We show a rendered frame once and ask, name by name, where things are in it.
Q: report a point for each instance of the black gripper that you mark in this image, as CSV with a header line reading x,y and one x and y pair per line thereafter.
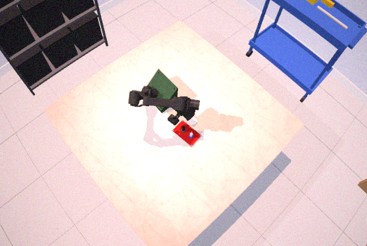
x,y
174,119

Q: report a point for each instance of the red circuit board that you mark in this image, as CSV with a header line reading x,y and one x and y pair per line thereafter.
x,y
187,133

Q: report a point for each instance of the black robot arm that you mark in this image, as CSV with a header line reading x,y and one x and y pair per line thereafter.
x,y
182,104

